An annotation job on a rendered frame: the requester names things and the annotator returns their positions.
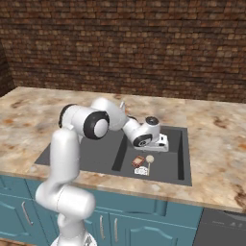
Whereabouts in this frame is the teal cabinet door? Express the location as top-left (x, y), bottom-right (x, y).
top-left (109, 212), bottom-right (197, 246)
top-left (47, 208), bottom-right (111, 246)
top-left (0, 174), bottom-right (52, 246)

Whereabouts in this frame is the dark grey sink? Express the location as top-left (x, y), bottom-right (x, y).
top-left (34, 122), bottom-right (193, 187)

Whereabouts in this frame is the teal panel under sink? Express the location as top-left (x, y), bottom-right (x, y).
top-left (84, 187), bottom-right (169, 218)

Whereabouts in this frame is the dark grey dishwasher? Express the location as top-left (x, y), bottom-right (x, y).
top-left (192, 207), bottom-right (246, 246)

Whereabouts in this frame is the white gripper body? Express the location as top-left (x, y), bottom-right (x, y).
top-left (134, 141), bottom-right (170, 153)

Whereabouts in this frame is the silver cabinet door handle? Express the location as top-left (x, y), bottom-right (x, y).
top-left (20, 201), bottom-right (35, 227)
top-left (113, 217), bottom-right (119, 243)
top-left (98, 214), bottom-right (106, 241)

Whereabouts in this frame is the red-brown bar soap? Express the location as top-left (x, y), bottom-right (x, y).
top-left (131, 155), bottom-right (145, 168)

